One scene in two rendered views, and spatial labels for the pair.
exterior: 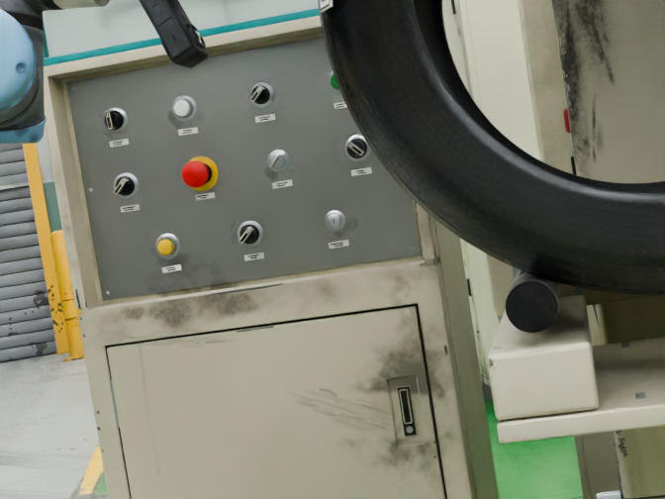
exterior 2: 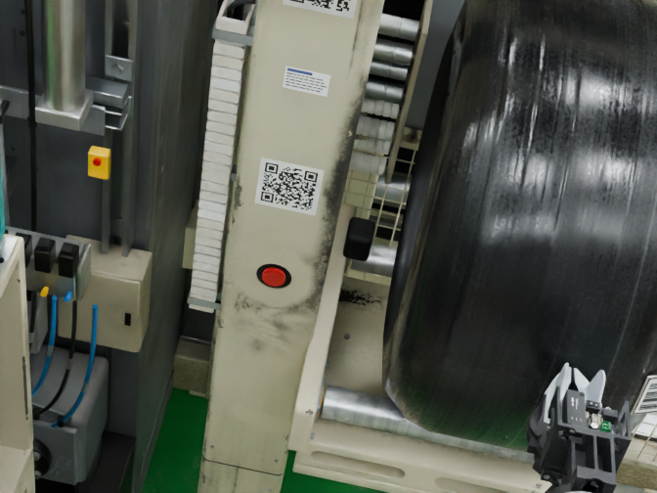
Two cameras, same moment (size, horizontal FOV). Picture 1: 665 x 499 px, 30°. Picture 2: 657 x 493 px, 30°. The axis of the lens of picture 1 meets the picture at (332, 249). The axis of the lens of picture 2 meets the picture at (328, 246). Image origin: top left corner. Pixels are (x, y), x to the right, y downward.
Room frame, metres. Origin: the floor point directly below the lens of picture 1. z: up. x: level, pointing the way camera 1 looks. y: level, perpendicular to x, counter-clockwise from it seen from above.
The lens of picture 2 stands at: (1.61, 0.75, 2.22)
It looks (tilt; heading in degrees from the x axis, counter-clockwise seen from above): 46 degrees down; 259
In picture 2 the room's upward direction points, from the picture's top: 12 degrees clockwise
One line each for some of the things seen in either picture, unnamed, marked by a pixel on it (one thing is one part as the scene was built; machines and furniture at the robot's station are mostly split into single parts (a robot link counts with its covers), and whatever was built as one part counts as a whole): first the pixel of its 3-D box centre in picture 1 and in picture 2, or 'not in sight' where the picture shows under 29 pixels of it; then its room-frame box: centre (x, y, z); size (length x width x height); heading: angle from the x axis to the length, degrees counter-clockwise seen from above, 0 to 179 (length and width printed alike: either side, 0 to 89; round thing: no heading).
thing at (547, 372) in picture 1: (545, 349); (429, 453); (1.23, -0.19, 0.84); 0.36 x 0.09 x 0.06; 169
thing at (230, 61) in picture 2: not in sight; (222, 170); (1.54, -0.35, 1.19); 0.05 x 0.04 x 0.48; 79
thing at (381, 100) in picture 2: not in sight; (350, 70); (1.34, -0.75, 1.05); 0.20 x 0.15 x 0.30; 169
